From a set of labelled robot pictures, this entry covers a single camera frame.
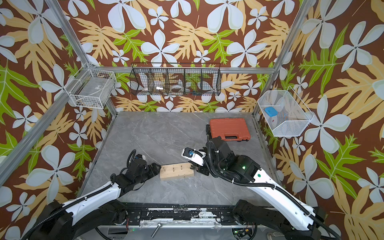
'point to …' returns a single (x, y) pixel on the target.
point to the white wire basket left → (90, 88)
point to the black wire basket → (173, 79)
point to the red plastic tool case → (229, 129)
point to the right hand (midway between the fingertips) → (190, 157)
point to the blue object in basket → (271, 111)
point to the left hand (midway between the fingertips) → (158, 167)
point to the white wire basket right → (286, 113)
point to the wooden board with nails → (176, 171)
